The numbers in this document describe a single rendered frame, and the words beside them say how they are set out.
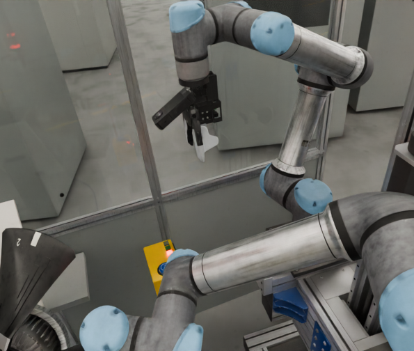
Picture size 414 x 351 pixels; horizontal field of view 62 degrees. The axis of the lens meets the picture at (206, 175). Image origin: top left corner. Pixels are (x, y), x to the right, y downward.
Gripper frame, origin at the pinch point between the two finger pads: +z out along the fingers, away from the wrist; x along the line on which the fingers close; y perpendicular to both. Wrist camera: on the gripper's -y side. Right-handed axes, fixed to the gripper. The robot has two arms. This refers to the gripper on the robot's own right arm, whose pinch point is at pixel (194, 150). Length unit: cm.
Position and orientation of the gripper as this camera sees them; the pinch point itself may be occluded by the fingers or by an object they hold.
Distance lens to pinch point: 92.0
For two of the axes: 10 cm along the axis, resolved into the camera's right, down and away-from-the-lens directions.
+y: 9.3, -2.7, 2.3
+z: 0.9, 8.0, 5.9
